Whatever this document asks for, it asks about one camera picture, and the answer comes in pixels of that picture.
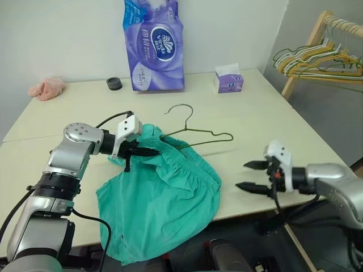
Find green shorts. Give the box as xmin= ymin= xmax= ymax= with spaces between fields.
xmin=95 ymin=122 xmax=223 ymax=267

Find wooden hanger rack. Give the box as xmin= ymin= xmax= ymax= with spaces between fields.
xmin=281 ymin=10 xmax=363 ymax=100

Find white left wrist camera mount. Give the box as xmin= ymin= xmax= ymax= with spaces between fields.
xmin=111 ymin=114 xmax=144 ymax=158

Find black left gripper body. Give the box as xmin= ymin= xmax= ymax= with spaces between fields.
xmin=117 ymin=139 xmax=143 ymax=173

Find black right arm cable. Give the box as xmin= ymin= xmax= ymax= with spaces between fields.
xmin=271 ymin=169 xmax=323 ymax=228

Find wooden table leg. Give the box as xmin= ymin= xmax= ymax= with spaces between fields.
xmin=282 ymin=223 xmax=319 ymax=272

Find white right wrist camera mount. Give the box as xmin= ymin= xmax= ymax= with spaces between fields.
xmin=263 ymin=139 xmax=296 ymax=194

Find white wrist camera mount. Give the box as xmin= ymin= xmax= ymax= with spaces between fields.
xmin=111 ymin=114 xmax=144 ymax=158
xmin=263 ymin=139 xmax=296 ymax=194

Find black round puck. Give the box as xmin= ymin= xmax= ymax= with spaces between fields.
xmin=106 ymin=76 xmax=124 ymax=92

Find purple toilet paper pack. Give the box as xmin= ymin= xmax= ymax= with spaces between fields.
xmin=122 ymin=0 xmax=187 ymax=93

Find dark rounded shape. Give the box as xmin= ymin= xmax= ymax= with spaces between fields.
xmin=208 ymin=238 xmax=254 ymax=272

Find pink cloth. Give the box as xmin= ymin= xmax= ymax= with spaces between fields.
xmin=28 ymin=76 xmax=66 ymax=102

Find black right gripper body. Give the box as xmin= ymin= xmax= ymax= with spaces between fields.
xmin=266 ymin=157 xmax=286 ymax=199

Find small purple tissue box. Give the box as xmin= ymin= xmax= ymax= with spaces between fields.
xmin=214 ymin=62 xmax=245 ymax=95

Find olive wire hanger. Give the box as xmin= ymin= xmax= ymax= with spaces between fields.
xmin=160 ymin=104 xmax=234 ymax=155

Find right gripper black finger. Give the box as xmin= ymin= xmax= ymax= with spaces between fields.
xmin=235 ymin=182 xmax=273 ymax=198
xmin=243 ymin=160 xmax=269 ymax=171

